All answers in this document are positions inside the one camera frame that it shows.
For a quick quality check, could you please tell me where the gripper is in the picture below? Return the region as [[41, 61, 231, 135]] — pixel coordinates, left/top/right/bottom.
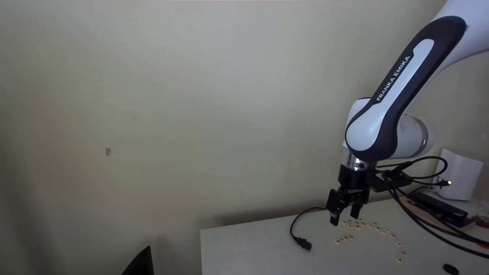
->
[[326, 164, 377, 226]]

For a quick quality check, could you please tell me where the black flat device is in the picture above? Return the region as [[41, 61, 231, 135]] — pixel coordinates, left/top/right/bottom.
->
[[410, 191, 469, 221]]

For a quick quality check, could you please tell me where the white box device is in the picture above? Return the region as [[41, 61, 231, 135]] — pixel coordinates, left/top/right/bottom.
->
[[435, 148, 484, 201]]

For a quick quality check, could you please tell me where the red object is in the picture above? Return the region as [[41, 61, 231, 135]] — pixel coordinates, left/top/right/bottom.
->
[[471, 215, 489, 230]]

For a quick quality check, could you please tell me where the black angular object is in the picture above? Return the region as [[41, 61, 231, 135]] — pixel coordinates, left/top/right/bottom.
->
[[121, 245, 155, 275]]

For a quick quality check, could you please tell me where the black cable with plug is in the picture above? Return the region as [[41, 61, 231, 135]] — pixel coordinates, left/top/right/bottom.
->
[[289, 207, 330, 251]]

